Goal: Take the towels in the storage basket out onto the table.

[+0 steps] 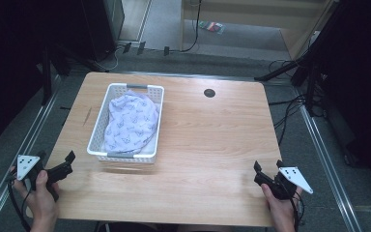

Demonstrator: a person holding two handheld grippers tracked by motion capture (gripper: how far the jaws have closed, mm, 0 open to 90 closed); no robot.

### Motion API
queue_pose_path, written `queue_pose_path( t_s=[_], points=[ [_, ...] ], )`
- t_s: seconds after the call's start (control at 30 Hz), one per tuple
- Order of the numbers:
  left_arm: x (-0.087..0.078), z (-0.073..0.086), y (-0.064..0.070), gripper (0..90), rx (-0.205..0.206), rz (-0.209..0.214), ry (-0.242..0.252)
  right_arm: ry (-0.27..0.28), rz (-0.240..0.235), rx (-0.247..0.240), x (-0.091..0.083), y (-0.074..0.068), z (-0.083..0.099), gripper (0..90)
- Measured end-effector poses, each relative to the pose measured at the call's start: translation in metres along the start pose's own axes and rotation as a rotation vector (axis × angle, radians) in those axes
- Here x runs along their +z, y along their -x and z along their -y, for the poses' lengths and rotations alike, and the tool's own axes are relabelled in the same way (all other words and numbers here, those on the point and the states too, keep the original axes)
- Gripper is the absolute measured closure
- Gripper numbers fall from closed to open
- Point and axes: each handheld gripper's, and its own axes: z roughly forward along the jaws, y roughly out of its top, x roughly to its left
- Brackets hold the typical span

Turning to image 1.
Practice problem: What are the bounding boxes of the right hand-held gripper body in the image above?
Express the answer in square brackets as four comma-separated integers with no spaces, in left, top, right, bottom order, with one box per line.
[253,165,314,201]

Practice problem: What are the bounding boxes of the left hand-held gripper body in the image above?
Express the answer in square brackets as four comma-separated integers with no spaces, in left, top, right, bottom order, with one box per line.
[15,154,74,202]

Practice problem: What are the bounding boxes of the person's right hand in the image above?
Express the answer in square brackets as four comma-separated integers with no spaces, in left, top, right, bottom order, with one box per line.
[260,183,304,226]

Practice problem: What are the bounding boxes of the person's left hand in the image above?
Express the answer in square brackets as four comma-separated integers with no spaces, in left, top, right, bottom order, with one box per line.
[10,166,61,226]

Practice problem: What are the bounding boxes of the white plastic basket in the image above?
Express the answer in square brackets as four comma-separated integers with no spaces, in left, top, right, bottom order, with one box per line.
[86,82,165,165]

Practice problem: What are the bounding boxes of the lavender printed cloth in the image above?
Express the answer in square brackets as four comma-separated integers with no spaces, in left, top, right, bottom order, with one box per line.
[103,89,160,155]

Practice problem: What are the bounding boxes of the dark curtain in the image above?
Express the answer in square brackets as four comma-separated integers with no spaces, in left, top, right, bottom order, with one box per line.
[315,0,371,188]
[0,0,88,155]

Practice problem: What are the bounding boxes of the black metal stand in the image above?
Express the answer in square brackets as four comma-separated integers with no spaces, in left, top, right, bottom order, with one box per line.
[253,0,352,118]

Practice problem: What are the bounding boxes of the light wooden shelf unit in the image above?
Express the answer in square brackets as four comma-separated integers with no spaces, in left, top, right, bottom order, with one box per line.
[180,0,340,61]

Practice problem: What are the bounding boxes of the black cabinet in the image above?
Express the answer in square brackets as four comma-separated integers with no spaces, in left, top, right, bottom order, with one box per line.
[78,0,126,63]

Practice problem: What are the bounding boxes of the colourful packet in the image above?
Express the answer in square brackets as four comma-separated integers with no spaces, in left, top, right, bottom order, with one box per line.
[198,20,227,35]

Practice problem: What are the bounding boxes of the metal floor rail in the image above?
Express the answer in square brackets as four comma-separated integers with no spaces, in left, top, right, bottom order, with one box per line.
[291,86,365,232]
[0,74,62,232]

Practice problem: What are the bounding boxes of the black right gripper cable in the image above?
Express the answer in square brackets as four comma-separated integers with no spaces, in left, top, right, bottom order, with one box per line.
[289,192,306,232]

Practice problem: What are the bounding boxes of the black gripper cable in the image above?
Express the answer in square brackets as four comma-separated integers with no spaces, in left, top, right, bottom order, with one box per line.
[6,173,35,232]
[289,192,306,232]

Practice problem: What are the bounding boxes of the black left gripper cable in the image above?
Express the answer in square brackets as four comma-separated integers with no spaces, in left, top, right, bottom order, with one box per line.
[6,173,35,232]

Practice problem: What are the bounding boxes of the black floor cables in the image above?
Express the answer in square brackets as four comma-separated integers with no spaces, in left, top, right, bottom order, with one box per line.
[267,58,307,147]

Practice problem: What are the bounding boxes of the black metal post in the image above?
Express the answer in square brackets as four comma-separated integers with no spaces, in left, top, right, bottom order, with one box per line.
[41,44,53,106]

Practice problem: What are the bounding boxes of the white floor cable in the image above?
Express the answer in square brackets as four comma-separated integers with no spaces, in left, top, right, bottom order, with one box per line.
[93,44,125,73]

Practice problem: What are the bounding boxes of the black hanging cable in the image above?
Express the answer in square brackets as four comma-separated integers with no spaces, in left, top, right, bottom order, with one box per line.
[179,0,204,53]

